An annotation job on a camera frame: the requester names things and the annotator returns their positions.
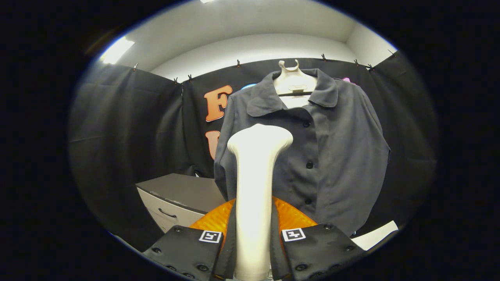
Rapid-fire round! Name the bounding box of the grey drawer cabinet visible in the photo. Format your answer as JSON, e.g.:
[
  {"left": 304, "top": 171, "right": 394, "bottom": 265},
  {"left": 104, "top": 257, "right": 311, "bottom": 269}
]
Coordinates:
[{"left": 136, "top": 173, "right": 227, "bottom": 235}]

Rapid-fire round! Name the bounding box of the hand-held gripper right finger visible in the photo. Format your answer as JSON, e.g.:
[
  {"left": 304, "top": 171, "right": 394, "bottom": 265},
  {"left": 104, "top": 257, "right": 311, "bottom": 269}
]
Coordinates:
[{"left": 270, "top": 196, "right": 366, "bottom": 281}]

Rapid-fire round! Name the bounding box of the long ceiling light strip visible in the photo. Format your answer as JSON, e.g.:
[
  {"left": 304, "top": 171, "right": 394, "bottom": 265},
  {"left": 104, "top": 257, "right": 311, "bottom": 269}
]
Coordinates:
[{"left": 100, "top": 37, "right": 135, "bottom": 65}]

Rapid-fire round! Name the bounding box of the dark grey button shirt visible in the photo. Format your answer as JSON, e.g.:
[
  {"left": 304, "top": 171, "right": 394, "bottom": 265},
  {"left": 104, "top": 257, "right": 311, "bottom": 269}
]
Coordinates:
[{"left": 214, "top": 68, "right": 391, "bottom": 237}]

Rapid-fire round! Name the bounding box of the white mannequin hanger form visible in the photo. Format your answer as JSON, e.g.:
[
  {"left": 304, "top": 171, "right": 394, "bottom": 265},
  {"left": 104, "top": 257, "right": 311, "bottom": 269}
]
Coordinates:
[{"left": 273, "top": 59, "right": 318, "bottom": 109}]

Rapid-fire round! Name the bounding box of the black backdrop cloth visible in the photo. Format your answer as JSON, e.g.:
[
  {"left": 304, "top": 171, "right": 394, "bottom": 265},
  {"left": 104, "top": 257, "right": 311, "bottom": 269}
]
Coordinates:
[{"left": 68, "top": 49, "right": 438, "bottom": 250}]

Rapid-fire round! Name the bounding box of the white garment steamer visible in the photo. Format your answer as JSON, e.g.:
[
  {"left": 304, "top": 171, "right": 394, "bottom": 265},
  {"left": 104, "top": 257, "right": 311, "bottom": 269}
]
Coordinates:
[{"left": 227, "top": 124, "right": 293, "bottom": 281}]

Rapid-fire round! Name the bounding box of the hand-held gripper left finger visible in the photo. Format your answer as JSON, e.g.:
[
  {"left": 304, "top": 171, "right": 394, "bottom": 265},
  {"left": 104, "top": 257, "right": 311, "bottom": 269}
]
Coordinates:
[{"left": 143, "top": 198, "right": 238, "bottom": 281}]

